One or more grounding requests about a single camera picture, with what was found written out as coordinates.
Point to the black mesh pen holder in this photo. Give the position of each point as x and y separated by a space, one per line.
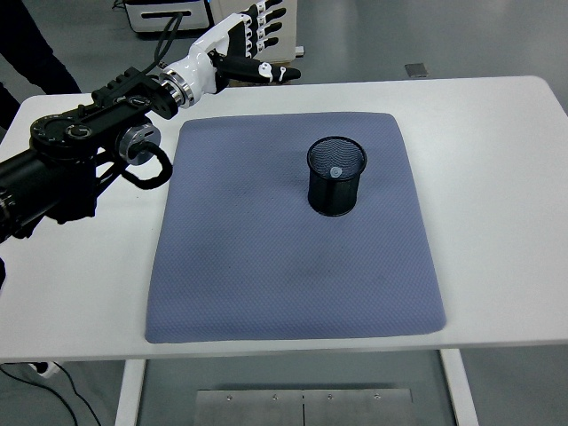
333 197

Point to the blue-grey padded mat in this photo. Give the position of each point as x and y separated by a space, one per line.
266 266

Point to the grey metal plate with screws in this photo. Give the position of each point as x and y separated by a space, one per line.
248 410

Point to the blue marker pen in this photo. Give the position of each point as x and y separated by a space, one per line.
336 172

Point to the cardboard box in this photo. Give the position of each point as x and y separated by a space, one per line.
237 84

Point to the white power strip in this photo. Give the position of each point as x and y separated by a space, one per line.
46 369

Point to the white appliance with black slot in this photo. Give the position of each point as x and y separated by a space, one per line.
146 22

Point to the person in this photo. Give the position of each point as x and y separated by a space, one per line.
35 57

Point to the white table leg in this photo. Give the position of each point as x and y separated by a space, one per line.
128 392
459 388

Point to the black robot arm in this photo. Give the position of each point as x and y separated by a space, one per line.
66 128

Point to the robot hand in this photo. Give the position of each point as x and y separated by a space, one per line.
204 62

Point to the white base bar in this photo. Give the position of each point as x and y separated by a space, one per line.
300 51

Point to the small grey floor plate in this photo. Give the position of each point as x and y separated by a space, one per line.
417 70

